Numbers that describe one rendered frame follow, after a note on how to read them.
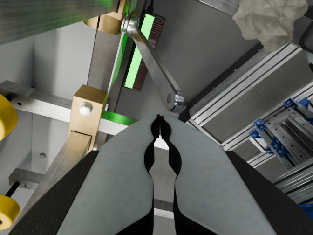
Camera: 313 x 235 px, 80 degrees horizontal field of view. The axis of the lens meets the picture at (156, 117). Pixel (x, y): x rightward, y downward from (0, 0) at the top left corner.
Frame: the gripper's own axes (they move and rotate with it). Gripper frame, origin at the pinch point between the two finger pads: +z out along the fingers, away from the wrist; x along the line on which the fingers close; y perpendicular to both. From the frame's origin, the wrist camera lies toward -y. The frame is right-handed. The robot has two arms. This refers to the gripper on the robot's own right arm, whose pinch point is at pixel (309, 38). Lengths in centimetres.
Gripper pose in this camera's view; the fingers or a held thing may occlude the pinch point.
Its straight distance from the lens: 37.8
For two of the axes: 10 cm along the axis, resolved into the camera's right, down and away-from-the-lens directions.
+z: 0.1, -5.3, 8.5
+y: 9.4, 3.0, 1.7
